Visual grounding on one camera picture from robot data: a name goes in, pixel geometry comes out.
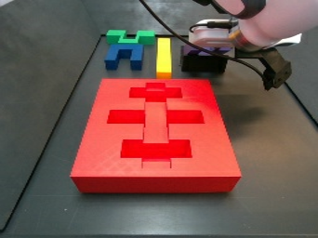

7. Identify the blue U-shaped block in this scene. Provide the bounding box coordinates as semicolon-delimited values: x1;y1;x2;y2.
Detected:
105;44;145;71

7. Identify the green zigzag block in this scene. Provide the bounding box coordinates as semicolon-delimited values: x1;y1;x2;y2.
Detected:
106;30;155;45

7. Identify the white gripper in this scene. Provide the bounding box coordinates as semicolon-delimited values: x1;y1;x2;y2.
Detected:
189;20;238;47

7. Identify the purple U-shaped block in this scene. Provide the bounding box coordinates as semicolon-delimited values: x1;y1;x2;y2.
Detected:
184;46;232;56

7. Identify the black cable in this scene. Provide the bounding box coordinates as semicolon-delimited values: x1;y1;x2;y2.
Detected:
138;0;274;86

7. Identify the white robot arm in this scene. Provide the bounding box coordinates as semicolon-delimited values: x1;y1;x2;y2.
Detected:
189;0;318;52

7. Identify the yellow long bar block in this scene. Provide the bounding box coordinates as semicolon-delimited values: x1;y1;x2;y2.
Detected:
157;38;171;79

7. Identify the red puzzle board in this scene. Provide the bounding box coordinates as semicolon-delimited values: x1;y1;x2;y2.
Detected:
71;79;241;193

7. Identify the black angle fixture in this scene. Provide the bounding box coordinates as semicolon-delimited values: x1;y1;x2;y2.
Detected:
181;46;228;73

